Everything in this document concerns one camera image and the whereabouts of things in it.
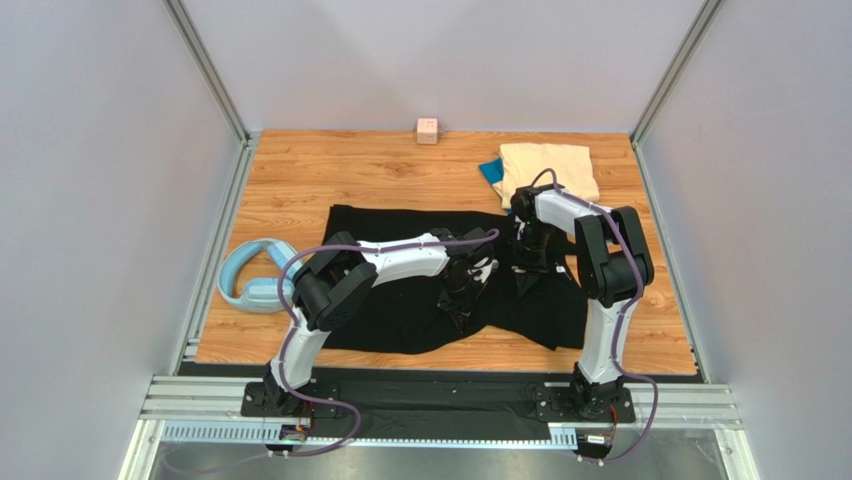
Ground black t shirt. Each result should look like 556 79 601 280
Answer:
324 205 587 354

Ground light blue headphones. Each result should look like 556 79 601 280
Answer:
216 238 302 314

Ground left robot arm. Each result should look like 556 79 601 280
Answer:
263 228 500 405

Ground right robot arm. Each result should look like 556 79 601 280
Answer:
511 185 654 415

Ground blue folded t shirt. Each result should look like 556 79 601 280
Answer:
479 157 528 215

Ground cream folded t shirt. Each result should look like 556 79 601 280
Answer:
499 141 602 210

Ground small beige cube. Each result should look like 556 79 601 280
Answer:
415 117 441 145

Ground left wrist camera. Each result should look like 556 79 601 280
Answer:
468 258 499 284

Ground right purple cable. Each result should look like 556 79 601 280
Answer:
531 167 662 466

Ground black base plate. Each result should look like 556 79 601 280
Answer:
175 361 704 442

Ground aluminium frame rail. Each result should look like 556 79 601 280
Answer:
121 365 758 479

